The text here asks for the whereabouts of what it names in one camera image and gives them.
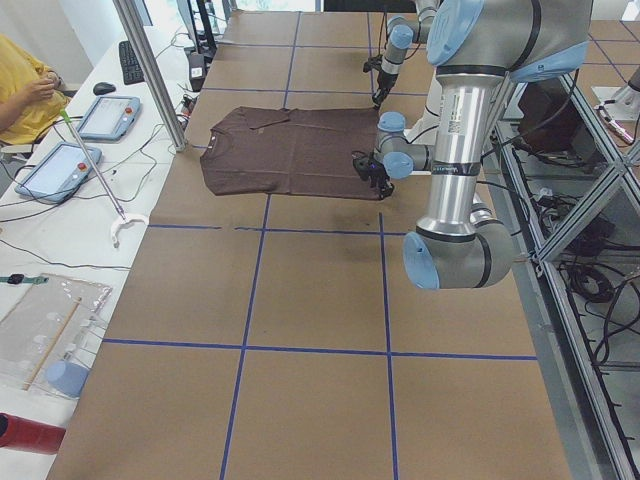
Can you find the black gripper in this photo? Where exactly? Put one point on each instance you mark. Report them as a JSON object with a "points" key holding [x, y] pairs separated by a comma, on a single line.
{"points": [[383, 79], [376, 175]]}

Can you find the dark brown t-shirt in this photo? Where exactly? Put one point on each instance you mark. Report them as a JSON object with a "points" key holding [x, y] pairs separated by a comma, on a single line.
{"points": [[290, 152]]}

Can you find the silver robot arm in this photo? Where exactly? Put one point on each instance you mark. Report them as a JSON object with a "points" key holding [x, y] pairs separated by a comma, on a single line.
{"points": [[401, 35], [480, 51]]}

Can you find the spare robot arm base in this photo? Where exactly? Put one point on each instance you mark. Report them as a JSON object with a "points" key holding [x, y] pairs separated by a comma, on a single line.
{"points": [[619, 103]]}

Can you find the reacher grabber stick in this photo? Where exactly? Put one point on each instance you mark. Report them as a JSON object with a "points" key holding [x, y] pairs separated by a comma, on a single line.
{"points": [[123, 219]]}

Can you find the black keyboard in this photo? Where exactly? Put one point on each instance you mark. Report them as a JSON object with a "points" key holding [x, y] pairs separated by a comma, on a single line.
{"points": [[131, 69]]}

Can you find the upper blue teach pendant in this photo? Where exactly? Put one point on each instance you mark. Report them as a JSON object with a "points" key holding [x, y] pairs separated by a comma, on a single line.
{"points": [[109, 118]]}

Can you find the blue teach pendant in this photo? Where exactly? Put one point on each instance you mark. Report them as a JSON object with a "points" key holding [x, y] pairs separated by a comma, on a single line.
{"points": [[109, 118], [57, 176]]}

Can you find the black computer mouse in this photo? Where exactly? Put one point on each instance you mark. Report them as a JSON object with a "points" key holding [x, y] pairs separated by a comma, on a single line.
{"points": [[103, 88]]}

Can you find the lower blue teach pendant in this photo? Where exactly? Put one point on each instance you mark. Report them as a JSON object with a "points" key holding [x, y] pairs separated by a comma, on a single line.
{"points": [[57, 176]]}

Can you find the person in yellow shirt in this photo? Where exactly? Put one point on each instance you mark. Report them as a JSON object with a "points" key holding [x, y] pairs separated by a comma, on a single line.
{"points": [[32, 95]]}

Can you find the clear plastic bag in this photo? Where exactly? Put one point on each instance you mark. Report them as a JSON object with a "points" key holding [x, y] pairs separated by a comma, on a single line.
{"points": [[59, 320]]}

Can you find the light blue cap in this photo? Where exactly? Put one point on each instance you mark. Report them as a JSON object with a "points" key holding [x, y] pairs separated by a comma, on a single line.
{"points": [[67, 377]]}

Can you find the green smart watch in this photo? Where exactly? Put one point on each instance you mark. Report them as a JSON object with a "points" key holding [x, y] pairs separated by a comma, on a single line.
{"points": [[18, 279]]}

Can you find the red cylinder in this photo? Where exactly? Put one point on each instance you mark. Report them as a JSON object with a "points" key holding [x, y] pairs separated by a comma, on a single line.
{"points": [[21, 434]]}

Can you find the aluminium frame rack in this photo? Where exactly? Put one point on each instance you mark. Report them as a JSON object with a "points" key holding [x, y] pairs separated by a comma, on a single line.
{"points": [[570, 189]]}

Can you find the aluminium frame post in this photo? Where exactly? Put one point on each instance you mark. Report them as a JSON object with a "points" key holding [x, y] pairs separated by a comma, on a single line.
{"points": [[134, 30]]}

